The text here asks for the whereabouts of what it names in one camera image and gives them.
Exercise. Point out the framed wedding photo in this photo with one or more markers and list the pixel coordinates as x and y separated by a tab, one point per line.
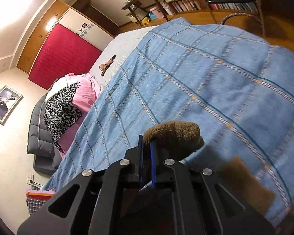
9	99

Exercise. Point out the white bed sheet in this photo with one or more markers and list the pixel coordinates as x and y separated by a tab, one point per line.
121	46

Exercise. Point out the grey padded headboard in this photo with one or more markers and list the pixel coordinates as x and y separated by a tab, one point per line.
40	142

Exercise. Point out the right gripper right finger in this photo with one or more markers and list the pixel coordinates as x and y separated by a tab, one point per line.
201	204

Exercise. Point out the pink pillow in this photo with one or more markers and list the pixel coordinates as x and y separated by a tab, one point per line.
86	94

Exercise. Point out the blue checked bedspread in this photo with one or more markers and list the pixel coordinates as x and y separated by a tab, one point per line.
236	86

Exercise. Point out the leopard print cloth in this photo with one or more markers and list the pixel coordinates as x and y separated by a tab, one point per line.
60	113

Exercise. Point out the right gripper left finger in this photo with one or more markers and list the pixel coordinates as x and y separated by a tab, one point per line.
91	202

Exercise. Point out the brown fleece pants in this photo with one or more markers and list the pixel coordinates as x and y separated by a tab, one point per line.
182	138

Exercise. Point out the small object on bed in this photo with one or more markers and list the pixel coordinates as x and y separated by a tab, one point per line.
104	67

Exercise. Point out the plaid folded cloth stack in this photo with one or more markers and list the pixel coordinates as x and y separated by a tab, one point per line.
36	198

